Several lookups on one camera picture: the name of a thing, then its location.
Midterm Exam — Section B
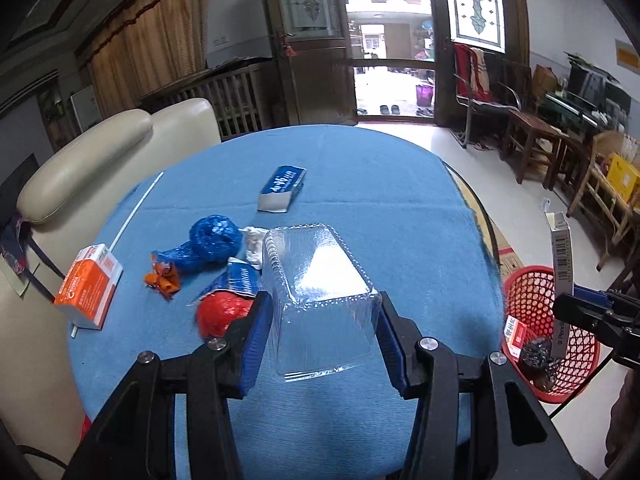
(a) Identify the blue cardboard box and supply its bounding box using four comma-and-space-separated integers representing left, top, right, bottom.
257, 165, 307, 212

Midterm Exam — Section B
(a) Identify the red plastic basket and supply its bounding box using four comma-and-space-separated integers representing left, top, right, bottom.
501, 266, 601, 405

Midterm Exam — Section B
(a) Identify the wooden door with glass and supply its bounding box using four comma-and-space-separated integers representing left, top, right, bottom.
260, 0, 358, 126

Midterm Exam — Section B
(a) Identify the red white small box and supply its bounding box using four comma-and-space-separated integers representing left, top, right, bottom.
502, 316, 530, 358

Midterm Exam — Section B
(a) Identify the black cable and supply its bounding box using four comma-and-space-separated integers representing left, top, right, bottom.
549, 354, 617, 417

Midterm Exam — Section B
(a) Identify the dark wooden stool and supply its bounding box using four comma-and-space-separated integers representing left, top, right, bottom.
502, 110, 568, 186

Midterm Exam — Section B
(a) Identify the wooden crib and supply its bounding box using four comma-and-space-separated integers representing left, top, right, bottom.
140, 60, 273, 141

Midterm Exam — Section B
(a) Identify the white thin stick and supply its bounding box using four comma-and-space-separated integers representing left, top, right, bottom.
109, 172, 165, 251

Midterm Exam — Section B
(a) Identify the dark foil ball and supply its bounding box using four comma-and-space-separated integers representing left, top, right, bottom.
520, 337, 563, 391

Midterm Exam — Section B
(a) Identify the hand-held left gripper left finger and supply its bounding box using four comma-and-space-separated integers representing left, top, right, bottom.
62, 290, 275, 480

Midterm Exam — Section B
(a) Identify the blue crumpled plastic bag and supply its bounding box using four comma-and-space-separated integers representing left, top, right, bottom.
152, 215, 244, 277

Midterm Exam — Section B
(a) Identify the metal chair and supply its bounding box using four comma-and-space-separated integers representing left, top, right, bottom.
452, 42, 521, 148

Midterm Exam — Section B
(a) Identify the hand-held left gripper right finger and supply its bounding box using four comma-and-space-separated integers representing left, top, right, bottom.
376, 291, 583, 480

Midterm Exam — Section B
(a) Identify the brown curtain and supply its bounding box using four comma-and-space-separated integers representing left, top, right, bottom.
75, 0, 211, 121

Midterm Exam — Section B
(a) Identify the orange white carton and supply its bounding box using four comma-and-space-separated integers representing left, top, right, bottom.
53, 243, 124, 331

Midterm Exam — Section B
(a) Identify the red crumpled plastic bag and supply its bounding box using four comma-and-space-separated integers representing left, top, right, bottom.
196, 294, 255, 341

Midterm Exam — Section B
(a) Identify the yellow box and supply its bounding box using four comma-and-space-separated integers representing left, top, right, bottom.
607, 154, 640, 203

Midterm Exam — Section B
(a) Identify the black television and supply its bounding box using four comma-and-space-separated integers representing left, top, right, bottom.
567, 62, 631, 111

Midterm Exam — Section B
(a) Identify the white paper ball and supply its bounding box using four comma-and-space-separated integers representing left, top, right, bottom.
241, 226, 271, 268

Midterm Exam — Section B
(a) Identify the dark patterned bag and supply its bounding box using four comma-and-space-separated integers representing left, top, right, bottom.
0, 215, 66, 306

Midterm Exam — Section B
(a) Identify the light wooden chair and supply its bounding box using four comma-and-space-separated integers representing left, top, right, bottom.
567, 130, 640, 271

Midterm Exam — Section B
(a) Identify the brown cardboard box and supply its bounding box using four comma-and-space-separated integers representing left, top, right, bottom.
482, 217, 523, 281

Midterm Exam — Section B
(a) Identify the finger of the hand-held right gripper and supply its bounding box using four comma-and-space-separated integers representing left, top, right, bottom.
574, 286, 640, 326
552, 294, 640, 361

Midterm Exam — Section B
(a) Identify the cream leather sofa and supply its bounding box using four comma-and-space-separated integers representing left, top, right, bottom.
0, 97, 222, 480

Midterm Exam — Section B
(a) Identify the red striped cloth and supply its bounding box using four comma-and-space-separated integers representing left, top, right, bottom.
455, 44, 493, 102

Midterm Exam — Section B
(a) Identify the white framed board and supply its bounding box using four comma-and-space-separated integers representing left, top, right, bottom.
70, 85, 103, 133

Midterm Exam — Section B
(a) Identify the orange wrapper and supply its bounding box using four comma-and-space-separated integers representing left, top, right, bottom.
144, 252, 181, 301

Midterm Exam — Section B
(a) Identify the wooden door stained glass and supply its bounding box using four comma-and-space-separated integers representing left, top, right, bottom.
430, 0, 531, 126

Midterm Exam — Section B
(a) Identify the clear plastic container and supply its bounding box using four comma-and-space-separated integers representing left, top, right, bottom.
261, 222, 383, 385

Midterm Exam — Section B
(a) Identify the grey barcode box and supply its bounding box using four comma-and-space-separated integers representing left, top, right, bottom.
546, 211, 573, 361

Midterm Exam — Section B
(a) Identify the yellow wall sign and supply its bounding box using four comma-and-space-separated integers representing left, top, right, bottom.
616, 40, 640, 71

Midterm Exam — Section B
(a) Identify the glass television stand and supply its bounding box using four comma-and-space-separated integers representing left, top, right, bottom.
537, 90, 626, 131

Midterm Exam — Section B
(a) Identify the brown paper bag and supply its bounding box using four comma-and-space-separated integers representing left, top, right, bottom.
532, 65, 558, 93

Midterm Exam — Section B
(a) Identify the blue white wrapper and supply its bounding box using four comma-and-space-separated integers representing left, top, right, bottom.
187, 257, 263, 307

